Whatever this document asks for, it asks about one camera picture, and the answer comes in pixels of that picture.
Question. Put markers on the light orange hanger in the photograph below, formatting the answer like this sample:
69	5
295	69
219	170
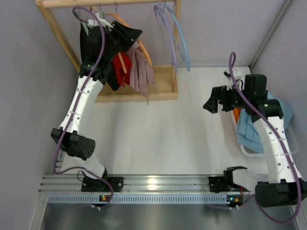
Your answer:
119	54

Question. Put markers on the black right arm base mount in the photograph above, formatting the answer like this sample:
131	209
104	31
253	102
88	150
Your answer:
219	184

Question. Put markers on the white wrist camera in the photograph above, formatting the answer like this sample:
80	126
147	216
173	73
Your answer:
103	22
237	75

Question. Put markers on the purple plastic hanger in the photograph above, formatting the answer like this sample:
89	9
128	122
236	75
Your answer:
158	10

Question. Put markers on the grey slotted cable duct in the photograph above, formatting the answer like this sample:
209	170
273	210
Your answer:
140	199

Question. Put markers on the black garment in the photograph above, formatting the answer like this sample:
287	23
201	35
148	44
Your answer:
83	45

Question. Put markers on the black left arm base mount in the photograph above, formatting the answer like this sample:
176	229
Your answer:
96	185

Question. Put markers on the light blue plastic hanger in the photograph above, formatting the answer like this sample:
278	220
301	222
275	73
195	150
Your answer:
179	41

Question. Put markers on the orange plastic hanger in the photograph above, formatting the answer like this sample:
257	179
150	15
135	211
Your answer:
143	49

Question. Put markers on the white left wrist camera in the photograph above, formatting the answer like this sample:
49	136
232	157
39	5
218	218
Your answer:
103	22

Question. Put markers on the white laundry basket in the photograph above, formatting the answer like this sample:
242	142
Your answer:
288	133

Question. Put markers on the aluminium mounting rail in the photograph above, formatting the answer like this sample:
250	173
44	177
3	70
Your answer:
176	173

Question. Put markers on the dusty pink trousers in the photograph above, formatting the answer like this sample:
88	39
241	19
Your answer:
141	73

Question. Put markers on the orange garment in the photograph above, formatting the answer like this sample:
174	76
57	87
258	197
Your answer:
236	113

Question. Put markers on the wooden clothes rack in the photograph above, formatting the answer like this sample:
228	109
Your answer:
165	87

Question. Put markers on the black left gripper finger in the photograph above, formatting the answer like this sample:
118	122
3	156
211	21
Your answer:
114	78
124	36

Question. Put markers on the mint green hanger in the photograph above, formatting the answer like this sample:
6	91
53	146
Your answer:
78	16

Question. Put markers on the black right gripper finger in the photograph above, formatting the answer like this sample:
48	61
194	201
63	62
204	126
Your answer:
216	95
211	106

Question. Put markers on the red garment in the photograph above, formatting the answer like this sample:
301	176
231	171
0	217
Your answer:
125	77

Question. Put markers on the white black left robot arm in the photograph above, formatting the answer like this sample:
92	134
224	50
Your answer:
98	48

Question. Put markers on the light blue garment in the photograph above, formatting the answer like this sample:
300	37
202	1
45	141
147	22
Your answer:
246	131

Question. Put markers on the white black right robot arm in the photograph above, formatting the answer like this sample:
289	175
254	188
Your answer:
285	185

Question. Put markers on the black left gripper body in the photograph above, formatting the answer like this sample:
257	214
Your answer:
123	36

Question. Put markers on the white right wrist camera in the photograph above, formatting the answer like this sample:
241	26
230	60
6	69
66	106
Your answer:
237	75

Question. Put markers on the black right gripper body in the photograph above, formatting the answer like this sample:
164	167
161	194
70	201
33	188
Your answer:
222	97

